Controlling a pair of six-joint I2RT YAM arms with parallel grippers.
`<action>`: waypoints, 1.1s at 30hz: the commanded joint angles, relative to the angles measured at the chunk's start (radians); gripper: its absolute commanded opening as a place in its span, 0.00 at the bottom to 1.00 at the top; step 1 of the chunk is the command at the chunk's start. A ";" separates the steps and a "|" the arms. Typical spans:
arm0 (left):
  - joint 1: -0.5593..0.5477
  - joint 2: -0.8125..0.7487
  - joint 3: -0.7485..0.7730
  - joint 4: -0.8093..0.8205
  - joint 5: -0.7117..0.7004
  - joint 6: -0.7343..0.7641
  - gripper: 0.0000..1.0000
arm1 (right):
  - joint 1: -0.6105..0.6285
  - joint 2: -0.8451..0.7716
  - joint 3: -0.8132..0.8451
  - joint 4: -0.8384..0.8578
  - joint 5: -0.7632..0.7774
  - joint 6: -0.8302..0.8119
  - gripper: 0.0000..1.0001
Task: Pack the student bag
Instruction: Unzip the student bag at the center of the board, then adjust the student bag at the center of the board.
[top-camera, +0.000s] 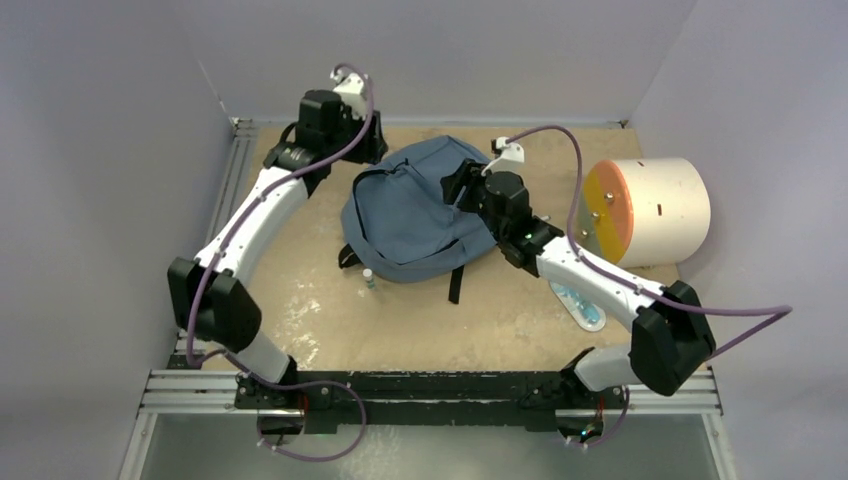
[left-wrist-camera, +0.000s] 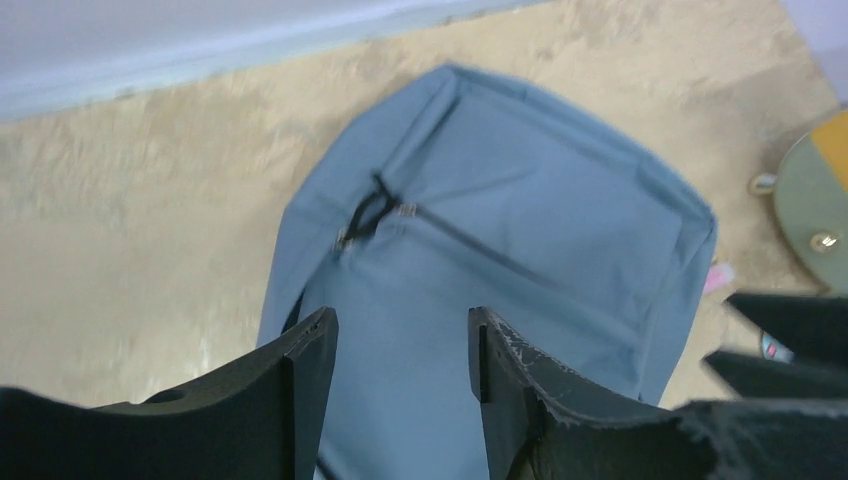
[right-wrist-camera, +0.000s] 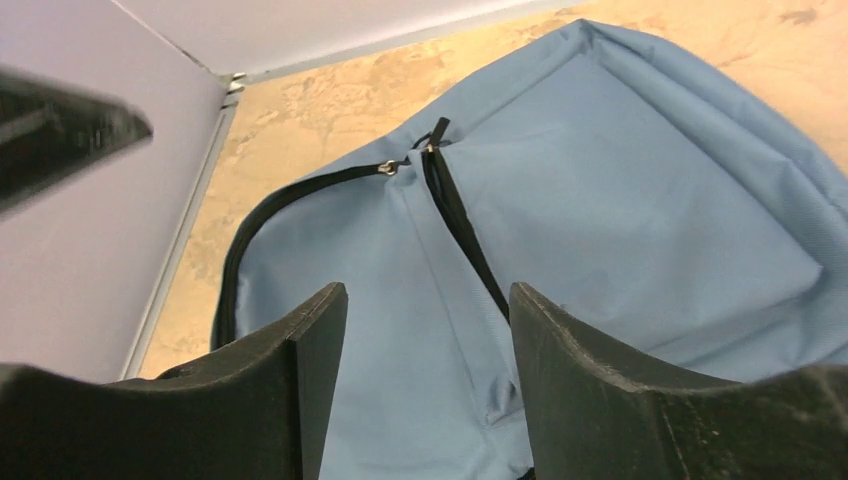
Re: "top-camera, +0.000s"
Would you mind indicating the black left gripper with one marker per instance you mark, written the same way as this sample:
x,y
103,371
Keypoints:
x,y
371,146

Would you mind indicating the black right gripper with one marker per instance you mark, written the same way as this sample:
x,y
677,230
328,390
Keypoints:
x,y
469,176

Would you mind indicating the blue student backpack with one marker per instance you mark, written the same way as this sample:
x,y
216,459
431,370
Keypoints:
x,y
396,223

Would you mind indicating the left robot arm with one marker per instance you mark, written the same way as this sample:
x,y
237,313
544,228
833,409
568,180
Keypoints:
x,y
209,297

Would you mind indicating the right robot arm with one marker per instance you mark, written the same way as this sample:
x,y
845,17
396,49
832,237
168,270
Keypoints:
x,y
670,337

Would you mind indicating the blister pack with scissors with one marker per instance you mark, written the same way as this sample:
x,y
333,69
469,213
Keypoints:
x,y
586,314

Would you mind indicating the small glue bottle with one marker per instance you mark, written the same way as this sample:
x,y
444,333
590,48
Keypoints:
x,y
369,278

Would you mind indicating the cream cylinder with orange face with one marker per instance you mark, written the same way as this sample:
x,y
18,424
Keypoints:
x,y
643,212

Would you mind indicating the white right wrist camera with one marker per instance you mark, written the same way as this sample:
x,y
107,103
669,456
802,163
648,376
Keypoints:
x,y
508,157

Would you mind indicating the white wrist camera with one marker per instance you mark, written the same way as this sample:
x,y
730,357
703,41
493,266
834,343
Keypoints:
x,y
351,86
508,157

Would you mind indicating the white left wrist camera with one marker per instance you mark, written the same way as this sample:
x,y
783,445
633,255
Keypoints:
x,y
351,86

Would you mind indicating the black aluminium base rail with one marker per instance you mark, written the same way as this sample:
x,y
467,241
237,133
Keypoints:
x,y
536,401

